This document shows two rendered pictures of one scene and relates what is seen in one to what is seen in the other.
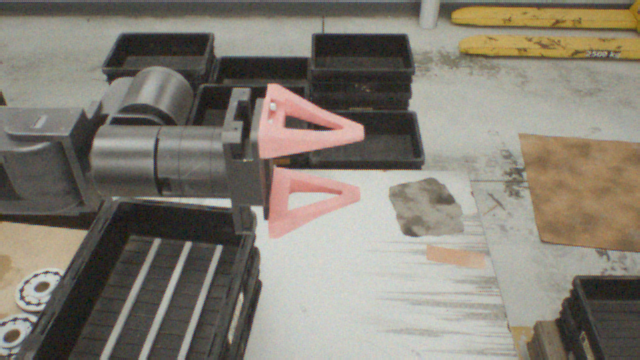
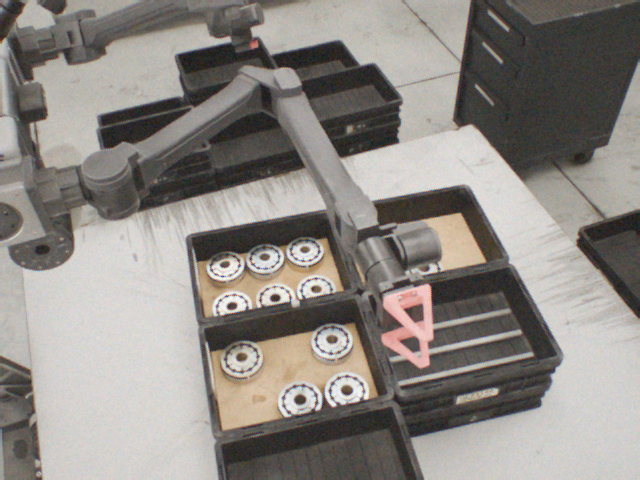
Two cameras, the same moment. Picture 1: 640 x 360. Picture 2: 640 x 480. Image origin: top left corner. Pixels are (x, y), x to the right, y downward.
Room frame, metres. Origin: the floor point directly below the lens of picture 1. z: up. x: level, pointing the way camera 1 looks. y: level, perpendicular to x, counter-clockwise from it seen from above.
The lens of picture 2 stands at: (0.05, -0.46, 2.25)
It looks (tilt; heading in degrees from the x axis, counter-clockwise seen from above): 48 degrees down; 71
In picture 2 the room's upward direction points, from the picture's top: 2 degrees counter-clockwise
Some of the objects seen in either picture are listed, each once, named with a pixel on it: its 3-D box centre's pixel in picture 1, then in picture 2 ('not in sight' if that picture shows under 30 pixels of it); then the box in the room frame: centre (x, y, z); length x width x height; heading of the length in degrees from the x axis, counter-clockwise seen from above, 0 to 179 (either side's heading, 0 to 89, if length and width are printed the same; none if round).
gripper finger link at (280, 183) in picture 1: (302, 180); (411, 334); (0.35, 0.01, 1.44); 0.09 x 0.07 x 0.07; 88
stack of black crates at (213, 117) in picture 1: (255, 157); not in sight; (1.69, 0.23, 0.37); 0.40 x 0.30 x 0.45; 89
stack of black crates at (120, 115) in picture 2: not in sight; (150, 143); (0.15, 2.10, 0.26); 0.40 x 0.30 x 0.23; 179
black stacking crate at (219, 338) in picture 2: not in sight; (293, 374); (0.26, 0.35, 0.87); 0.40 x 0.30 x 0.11; 172
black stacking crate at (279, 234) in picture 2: not in sight; (270, 277); (0.31, 0.64, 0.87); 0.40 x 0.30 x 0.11; 172
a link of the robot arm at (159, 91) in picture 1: (111, 134); (391, 241); (0.40, 0.18, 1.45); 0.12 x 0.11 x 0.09; 88
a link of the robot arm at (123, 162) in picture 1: (137, 156); (380, 259); (0.36, 0.14, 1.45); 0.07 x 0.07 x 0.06; 88
